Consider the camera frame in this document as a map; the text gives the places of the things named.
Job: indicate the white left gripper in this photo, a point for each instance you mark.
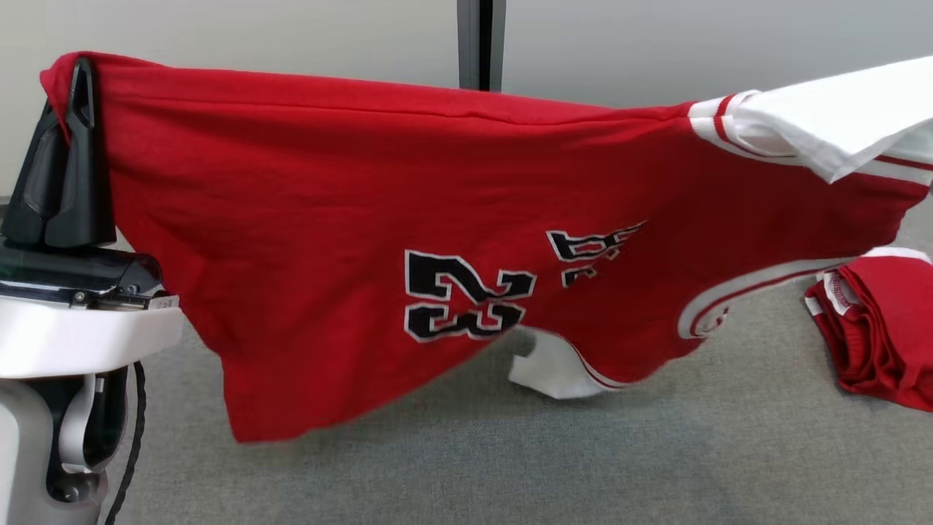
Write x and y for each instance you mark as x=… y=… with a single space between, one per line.
x=65 y=339

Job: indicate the red white number 23 jersey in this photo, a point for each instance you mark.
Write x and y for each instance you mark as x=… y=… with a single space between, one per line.
x=291 y=204

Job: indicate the red shorts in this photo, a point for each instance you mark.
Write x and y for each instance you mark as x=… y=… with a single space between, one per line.
x=882 y=328

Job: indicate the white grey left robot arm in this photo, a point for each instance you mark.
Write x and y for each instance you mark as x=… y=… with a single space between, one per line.
x=22 y=452

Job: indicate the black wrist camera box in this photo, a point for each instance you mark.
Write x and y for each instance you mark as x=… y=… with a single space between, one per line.
x=73 y=273

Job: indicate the grey double partition post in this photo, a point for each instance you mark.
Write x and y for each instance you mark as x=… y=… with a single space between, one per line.
x=481 y=44

